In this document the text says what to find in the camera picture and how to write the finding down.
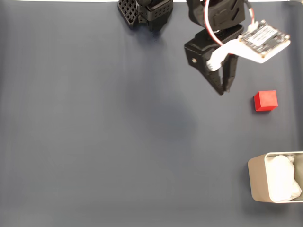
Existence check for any red cube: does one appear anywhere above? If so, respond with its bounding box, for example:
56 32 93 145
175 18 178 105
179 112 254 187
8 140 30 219
253 89 278 112

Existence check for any beige metal box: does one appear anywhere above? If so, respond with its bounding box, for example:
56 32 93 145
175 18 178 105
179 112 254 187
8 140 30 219
247 151 303 204

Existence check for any white crumpled tissue paper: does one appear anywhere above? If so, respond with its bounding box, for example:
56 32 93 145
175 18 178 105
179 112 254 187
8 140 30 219
266 154 303 201

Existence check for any dark grey table mat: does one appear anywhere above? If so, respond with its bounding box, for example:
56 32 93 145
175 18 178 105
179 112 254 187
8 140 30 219
0 1 303 227

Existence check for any red and white servo wire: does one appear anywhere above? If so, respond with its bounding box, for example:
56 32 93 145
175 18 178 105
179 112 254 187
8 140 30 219
204 0 225 47

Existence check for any camera board on white mount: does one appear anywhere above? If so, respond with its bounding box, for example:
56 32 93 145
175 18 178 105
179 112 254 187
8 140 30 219
206 19 291 72

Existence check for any black camera cable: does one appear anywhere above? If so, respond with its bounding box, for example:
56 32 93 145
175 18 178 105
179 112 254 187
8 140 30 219
245 1 259 27

